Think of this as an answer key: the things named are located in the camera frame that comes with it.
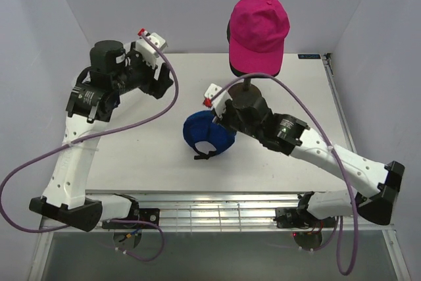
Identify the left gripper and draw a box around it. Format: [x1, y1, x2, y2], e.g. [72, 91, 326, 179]
[112, 41, 174, 99]

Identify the blue cap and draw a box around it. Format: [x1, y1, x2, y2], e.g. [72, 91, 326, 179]
[182, 111, 236, 160]

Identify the pink cap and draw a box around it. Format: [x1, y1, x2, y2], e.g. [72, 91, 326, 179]
[226, 0, 290, 77]

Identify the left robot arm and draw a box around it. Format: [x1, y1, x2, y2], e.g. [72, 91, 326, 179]
[29, 34, 174, 232]

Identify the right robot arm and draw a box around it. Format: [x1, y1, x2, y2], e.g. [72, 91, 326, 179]
[204, 95, 405, 228]

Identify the brown mannequin stand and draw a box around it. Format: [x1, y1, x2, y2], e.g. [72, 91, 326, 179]
[228, 78, 262, 108]

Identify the blue logo sticker right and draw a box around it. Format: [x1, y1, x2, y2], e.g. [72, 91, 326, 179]
[297, 54, 321, 60]

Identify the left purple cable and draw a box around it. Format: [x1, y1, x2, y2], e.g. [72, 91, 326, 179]
[0, 39, 180, 261]

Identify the purple cable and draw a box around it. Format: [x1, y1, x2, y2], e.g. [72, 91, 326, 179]
[0, 39, 180, 261]
[212, 73, 359, 276]

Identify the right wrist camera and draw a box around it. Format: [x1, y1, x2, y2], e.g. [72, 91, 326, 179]
[203, 84, 232, 120]

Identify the aluminium rail frame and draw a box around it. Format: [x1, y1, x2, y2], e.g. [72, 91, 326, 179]
[28, 53, 412, 281]

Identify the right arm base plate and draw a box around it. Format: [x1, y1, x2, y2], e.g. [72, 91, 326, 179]
[274, 207, 336, 229]

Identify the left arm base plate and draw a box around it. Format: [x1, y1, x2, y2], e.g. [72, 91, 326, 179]
[101, 208, 160, 230]

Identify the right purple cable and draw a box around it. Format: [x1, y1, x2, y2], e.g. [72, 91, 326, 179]
[212, 73, 359, 276]

